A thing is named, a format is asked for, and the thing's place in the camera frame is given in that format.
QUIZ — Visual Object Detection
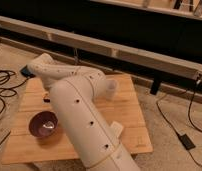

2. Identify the wooden table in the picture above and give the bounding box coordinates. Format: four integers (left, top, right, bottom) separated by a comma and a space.
1, 74, 153, 164

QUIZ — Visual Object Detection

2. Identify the long wooden beam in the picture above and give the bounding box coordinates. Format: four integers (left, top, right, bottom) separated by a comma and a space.
0, 16, 202, 79

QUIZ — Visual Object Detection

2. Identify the purple bowl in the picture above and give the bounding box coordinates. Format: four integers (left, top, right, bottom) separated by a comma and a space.
28, 111, 58, 138

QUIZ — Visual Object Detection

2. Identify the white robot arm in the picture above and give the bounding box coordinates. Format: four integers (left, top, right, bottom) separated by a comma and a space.
27, 53, 140, 171

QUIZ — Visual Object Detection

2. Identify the black power adapter with cable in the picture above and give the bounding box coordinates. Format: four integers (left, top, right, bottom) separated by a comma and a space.
156, 84, 202, 151

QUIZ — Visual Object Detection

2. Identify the black cable on floor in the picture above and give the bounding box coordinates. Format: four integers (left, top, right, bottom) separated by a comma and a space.
0, 69, 30, 121

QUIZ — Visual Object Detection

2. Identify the blue black floor device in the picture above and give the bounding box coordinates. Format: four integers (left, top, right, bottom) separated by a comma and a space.
20, 66, 34, 78

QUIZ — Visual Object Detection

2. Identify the black eraser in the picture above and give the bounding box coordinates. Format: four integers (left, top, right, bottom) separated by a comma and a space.
43, 94, 50, 103

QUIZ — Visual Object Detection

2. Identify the white sponge block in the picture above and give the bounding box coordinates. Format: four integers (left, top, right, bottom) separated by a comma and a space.
110, 121, 124, 137

